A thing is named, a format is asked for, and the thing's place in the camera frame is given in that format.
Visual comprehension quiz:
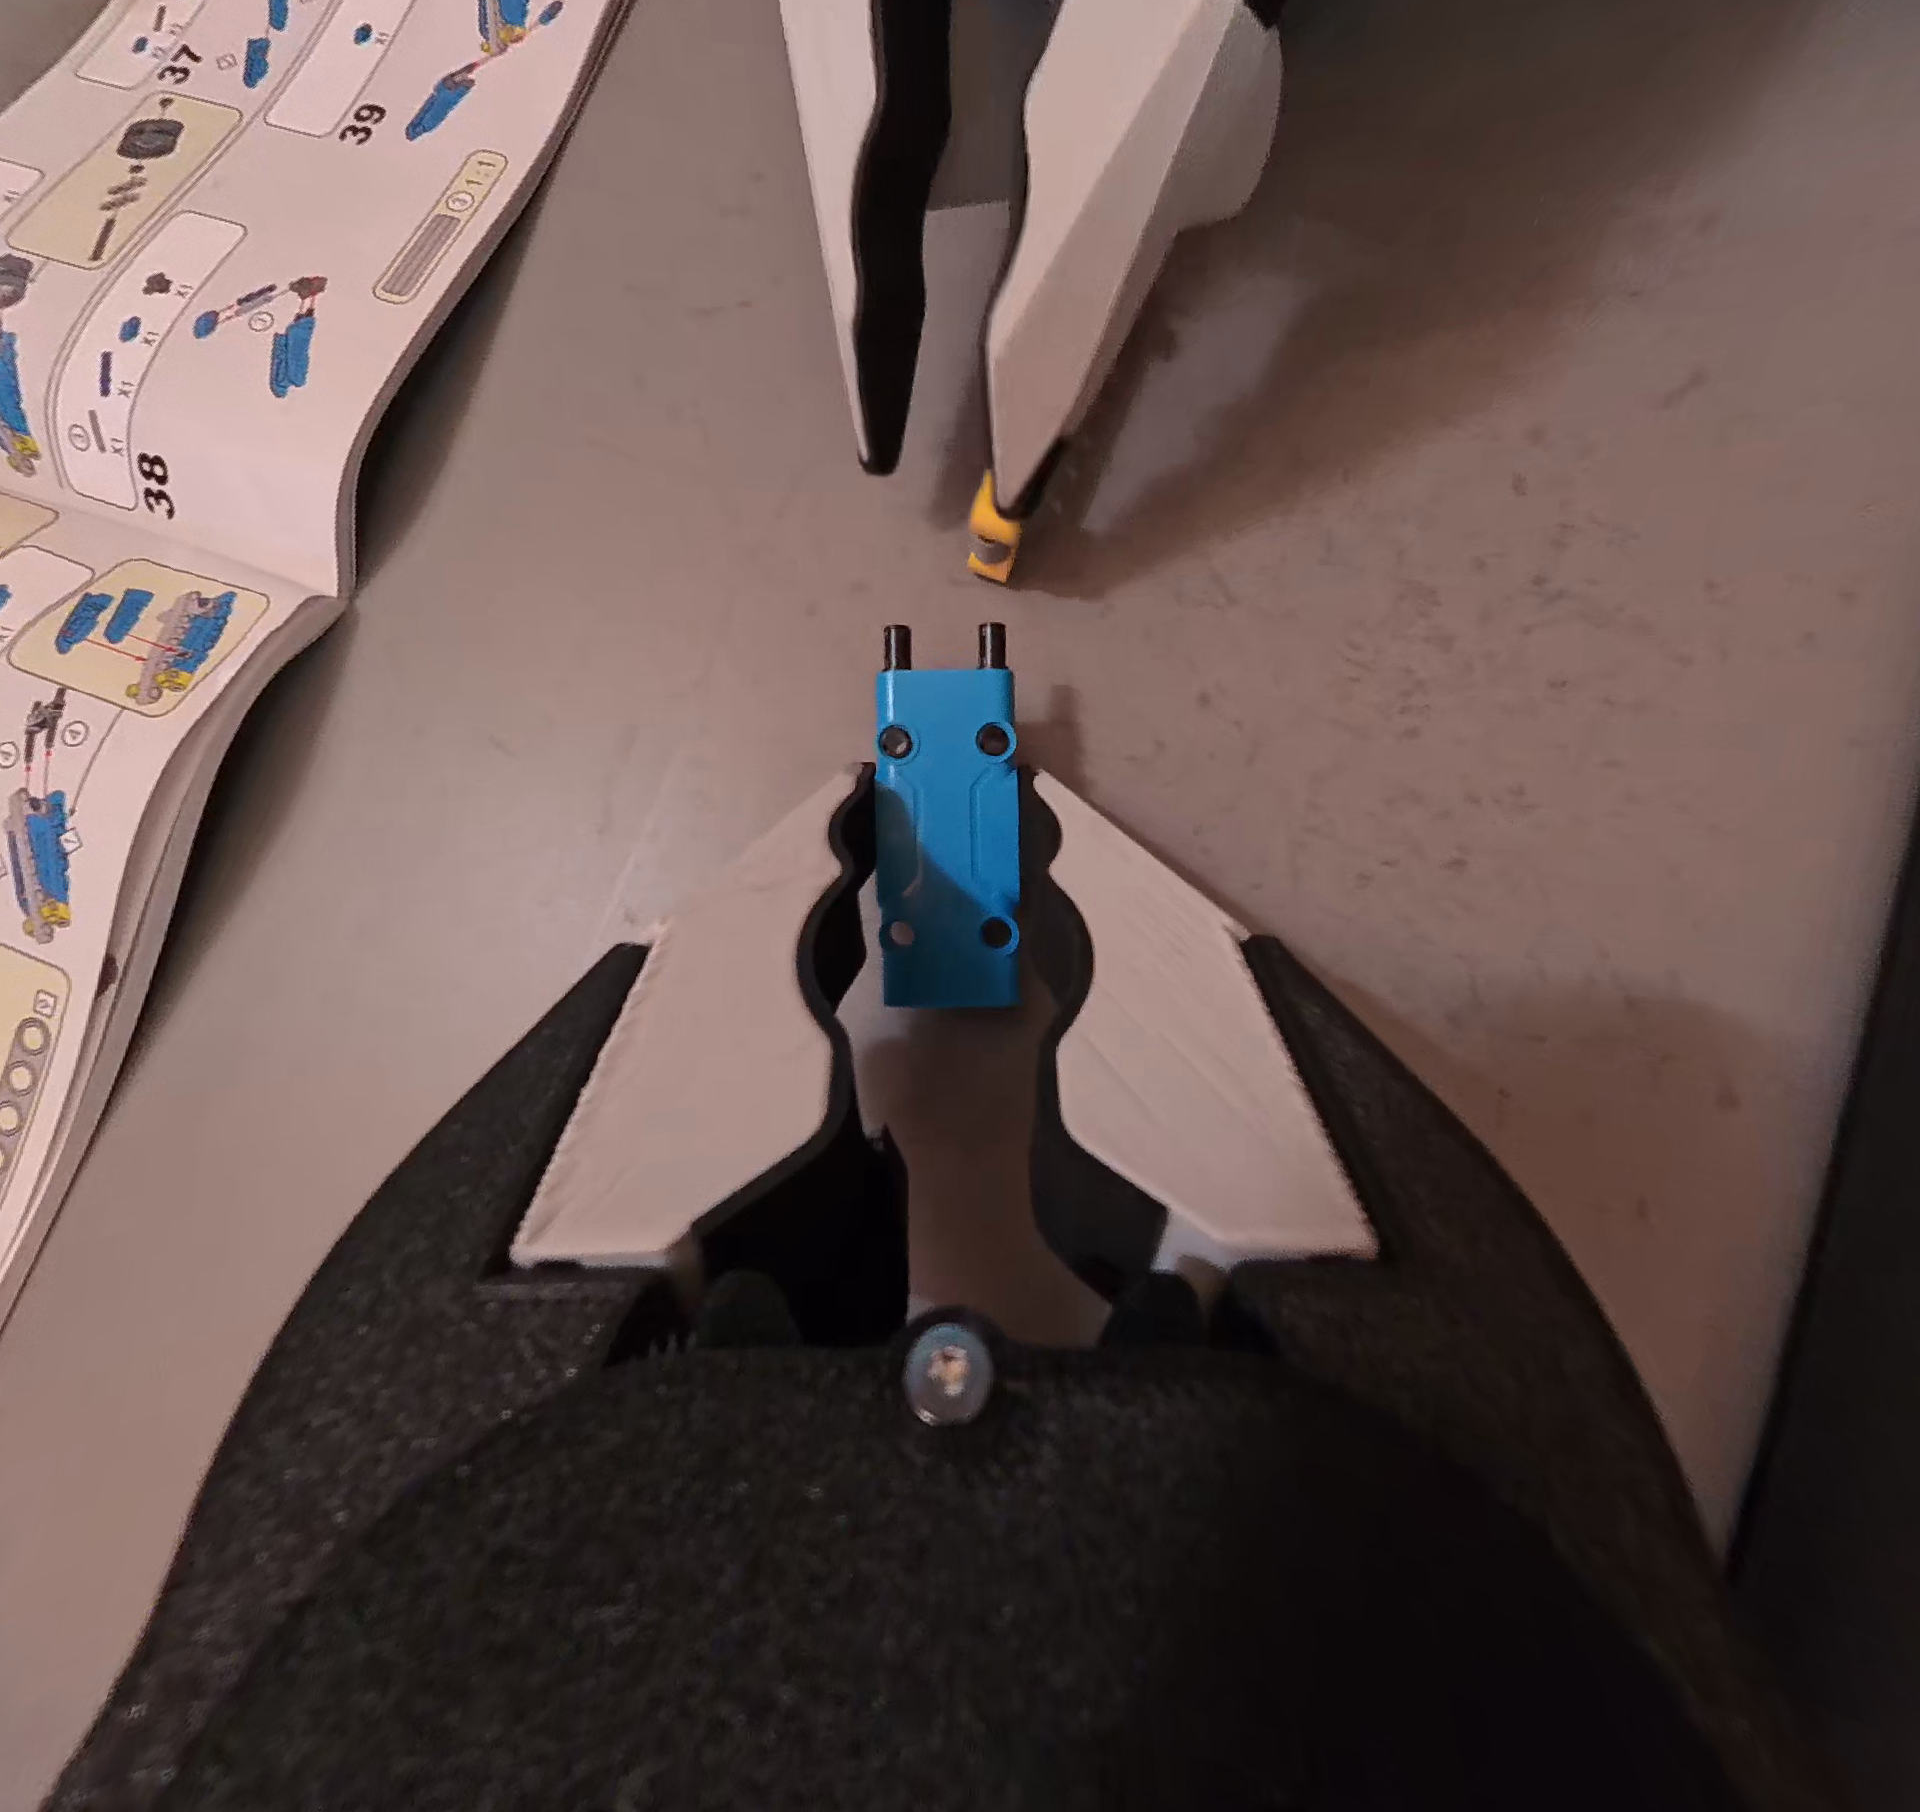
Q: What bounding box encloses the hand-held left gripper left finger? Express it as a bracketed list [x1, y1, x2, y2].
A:
[506, 767, 915, 1347]

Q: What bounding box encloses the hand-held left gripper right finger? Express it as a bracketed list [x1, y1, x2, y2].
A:
[1024, 769, 1382, 1310]

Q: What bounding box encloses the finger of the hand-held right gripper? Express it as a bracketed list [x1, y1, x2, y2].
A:
[980, 0, 1289, 518]
[771, 0, 970, 476]

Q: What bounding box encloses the blue panel with black pins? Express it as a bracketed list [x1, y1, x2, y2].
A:
[874, 621, 1032, 1013]

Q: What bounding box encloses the yellow connector piece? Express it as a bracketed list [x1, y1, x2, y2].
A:
[970, 464, 1032, 591]

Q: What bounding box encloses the instruction booklet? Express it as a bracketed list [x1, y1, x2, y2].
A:
[0, 0, 669, 1327]

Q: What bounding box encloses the black perforated pad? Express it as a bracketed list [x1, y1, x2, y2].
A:
[1720, 739, 1920, 1812]

